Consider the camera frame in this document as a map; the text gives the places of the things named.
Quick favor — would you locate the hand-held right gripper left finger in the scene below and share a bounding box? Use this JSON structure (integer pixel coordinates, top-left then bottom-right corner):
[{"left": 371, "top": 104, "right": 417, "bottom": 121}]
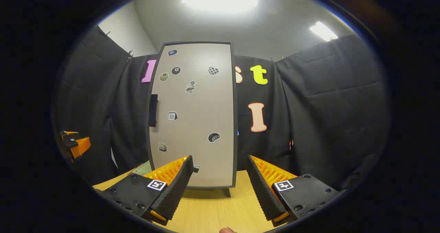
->
[{"left": 98, "top": 155, "right": 194, "bottom": 226}]

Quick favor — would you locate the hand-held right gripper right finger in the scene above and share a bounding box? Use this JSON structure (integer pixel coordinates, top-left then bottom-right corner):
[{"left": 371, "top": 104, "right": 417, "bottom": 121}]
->
[{"left": 246, "top": 155, "right": 342, "bottom": 227}]

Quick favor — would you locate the green coaster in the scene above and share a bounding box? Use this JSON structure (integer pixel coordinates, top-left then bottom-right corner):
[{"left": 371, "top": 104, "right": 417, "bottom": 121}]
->
[{"left": 132, "top": 160, "right": 153, "bottom": 177}]

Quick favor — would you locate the grey cabinet door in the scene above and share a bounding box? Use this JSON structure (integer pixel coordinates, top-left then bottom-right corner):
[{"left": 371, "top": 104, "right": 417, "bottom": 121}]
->
[{"left": 150, "top": 43, "right": 235, "bottom": 188}]

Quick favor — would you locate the black cabinet door handle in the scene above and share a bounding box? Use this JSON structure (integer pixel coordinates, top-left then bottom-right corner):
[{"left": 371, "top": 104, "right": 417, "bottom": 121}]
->
[{"left": 149, "top": 94, "right": 158, "bottom": 127}]

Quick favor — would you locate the black backdrop cloth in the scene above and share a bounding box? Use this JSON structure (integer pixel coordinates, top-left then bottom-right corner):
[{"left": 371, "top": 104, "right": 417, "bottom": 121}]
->
[{"left": 52, "top": 25, "right": 391, "bottom": 192}]

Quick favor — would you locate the small ceiling light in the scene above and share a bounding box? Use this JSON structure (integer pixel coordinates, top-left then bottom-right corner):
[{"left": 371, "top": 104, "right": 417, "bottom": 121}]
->
[{"left": 309, "top": 21, "right": 339, "bottom": 42}]

